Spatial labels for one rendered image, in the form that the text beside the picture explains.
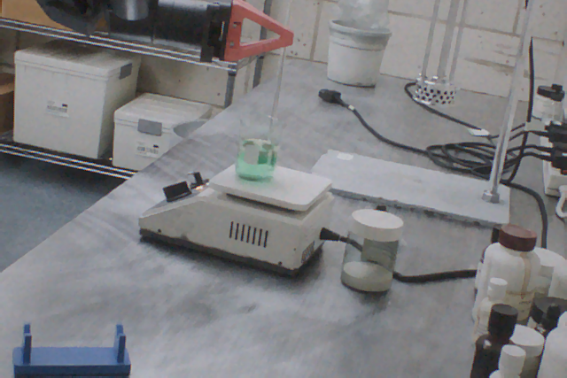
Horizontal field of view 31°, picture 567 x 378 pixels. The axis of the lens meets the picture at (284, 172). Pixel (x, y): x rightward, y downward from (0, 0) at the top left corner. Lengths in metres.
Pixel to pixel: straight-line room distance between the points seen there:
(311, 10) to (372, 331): 2.60
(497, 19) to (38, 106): 1.58
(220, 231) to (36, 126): 2.44
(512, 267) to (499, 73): 2.49
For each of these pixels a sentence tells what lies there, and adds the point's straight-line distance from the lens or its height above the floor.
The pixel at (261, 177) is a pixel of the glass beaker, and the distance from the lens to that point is 1.16.
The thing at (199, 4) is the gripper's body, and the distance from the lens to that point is 1.13.
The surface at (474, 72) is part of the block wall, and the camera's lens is 3.55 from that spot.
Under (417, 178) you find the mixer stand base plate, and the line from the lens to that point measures 1.57.
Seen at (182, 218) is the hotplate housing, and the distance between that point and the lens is 1.17.
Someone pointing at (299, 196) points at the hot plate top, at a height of 0.84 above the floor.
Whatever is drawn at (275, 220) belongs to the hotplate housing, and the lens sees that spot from 1.13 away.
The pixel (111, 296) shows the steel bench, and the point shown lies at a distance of 1.05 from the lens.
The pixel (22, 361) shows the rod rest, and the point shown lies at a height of 0.76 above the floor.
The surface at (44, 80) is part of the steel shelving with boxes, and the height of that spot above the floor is 0.38.
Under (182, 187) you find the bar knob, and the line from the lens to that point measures 1.20.
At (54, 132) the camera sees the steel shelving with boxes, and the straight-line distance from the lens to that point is 3.53.
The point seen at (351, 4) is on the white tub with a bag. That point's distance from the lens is 2.19.
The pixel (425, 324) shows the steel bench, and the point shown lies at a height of 0.75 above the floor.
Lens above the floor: 1.20
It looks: 17 degrees down
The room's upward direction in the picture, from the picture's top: 9 degrees clockwise
